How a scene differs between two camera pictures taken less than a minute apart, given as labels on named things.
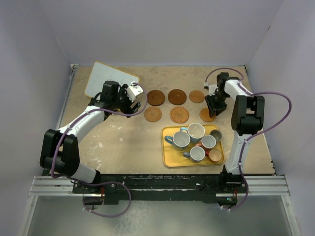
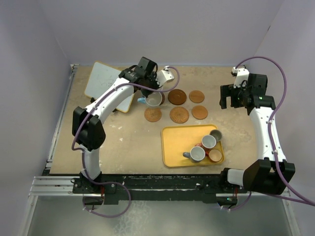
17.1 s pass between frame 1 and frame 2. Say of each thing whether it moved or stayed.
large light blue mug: moved
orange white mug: stayed
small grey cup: stayed
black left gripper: moved
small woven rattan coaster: stayed
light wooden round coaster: moved
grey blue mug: stayed
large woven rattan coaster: stayed
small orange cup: stayed
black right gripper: moved
